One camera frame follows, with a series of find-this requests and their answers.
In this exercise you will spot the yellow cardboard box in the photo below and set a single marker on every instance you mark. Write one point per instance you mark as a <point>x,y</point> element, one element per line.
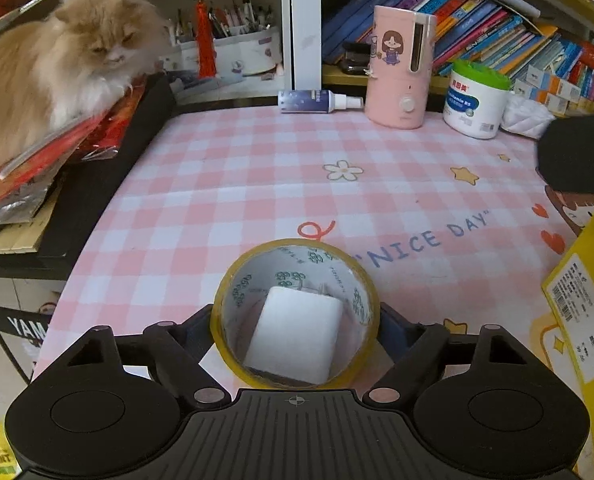
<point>587,305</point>

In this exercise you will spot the silver foil packet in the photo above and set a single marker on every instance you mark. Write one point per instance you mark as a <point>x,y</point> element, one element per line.
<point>12,205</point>

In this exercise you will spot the dark blue spray bottle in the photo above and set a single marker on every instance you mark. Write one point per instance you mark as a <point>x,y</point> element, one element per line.
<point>312,101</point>

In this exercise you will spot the white jar with green lid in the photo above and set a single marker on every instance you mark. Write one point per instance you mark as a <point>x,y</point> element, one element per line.
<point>477,107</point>

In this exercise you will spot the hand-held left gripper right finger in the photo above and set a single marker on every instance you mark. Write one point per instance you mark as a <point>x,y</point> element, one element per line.
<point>402,327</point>

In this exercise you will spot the pink humidifier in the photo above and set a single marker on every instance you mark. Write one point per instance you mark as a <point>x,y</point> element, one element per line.
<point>402,70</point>

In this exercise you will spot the white pen holder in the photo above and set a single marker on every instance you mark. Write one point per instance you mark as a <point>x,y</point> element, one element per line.
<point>247,52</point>

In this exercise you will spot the white rectangular block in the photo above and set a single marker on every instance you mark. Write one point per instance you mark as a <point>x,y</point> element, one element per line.
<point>297,340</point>

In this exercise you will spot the red foil packets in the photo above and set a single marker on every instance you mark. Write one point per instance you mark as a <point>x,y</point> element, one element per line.
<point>52,152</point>

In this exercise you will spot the black digital piano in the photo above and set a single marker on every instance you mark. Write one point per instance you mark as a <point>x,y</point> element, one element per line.
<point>102,175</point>

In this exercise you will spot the fluffy ginger cat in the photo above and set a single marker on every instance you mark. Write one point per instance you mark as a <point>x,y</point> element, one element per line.
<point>52,70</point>

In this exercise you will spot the yellow tape roll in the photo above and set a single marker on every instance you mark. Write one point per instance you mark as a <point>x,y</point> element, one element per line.
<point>287,267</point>

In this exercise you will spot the white quilted pouch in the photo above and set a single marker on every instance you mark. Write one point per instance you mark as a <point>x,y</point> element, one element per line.
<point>524,117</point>

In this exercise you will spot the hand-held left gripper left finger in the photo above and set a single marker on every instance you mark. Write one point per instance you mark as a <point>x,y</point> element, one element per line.
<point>197,332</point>

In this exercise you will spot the red tassel ornament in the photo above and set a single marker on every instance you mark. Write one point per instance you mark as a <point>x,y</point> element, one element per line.
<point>204,35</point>

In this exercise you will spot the pink checked tablecloth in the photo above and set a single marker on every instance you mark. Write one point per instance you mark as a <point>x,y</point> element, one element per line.
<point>277,185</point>

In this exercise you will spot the row of colourful books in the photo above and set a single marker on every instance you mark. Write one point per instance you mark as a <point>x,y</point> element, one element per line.
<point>477,25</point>

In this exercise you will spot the black stapler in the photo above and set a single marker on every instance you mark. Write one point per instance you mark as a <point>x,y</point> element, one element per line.
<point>354,57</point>

